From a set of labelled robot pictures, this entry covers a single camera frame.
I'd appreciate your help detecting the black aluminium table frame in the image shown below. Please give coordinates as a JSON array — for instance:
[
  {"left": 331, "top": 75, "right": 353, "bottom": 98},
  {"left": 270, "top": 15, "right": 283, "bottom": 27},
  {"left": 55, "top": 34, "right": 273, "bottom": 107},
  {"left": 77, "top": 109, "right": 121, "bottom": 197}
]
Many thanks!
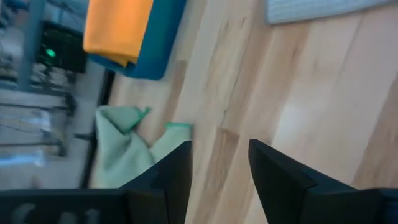
[{"left": 79, "top": 70, "right": 116, "bottom": 189}]

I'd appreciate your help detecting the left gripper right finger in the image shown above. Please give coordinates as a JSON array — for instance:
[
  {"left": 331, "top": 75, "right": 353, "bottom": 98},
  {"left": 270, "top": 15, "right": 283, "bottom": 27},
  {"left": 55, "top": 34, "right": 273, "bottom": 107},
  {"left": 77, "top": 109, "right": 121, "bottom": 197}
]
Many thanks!
[{"left": 248, "top": 139, "right": 398, "bottom": 224}]

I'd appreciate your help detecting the small grey waffle towel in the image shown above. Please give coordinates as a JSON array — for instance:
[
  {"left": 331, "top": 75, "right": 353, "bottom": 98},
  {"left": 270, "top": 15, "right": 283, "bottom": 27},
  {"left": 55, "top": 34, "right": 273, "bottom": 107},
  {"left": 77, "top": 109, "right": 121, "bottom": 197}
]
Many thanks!
[{"left": 265, "top": 0, "right": 398, "bottom": 25}]

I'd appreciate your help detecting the green microfiber towel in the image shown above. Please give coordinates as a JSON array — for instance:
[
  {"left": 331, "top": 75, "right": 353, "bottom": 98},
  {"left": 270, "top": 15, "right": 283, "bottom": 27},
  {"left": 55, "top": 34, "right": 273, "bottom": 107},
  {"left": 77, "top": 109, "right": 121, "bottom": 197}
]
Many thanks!
[{"left": 93, "top": 105, "right": 194, "bottom": 190}]

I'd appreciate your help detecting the teal plastic bin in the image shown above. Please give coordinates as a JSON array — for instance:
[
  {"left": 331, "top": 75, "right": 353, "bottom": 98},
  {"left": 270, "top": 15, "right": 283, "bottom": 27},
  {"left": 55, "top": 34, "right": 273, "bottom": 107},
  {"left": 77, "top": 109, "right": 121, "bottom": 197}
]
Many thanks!
[{"left": 88, "top": 0, "right": 188, "bottom": 81}]

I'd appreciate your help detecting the black perforated computer tower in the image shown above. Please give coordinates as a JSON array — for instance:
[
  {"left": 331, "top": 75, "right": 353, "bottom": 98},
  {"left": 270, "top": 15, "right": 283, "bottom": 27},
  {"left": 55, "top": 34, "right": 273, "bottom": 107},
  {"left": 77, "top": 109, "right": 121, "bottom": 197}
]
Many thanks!
[{"left": 36, "top": 20, "right": 88, "bottom": 75}]

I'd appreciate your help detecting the orange microfiber towel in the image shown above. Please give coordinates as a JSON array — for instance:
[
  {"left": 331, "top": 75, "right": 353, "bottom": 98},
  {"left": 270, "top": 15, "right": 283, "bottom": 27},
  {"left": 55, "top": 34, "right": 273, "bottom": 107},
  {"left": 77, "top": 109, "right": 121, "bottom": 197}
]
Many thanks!
[{"left": 83, "top": 0, "right": 155, "bottom": 68}]

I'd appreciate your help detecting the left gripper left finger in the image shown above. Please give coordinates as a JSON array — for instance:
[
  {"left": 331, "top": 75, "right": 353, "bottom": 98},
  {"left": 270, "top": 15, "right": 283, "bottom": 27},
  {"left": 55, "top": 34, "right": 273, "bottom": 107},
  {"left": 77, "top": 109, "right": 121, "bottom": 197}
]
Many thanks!
[{"left": 0, "top": 139, "right": 193, "bottom": 224}]

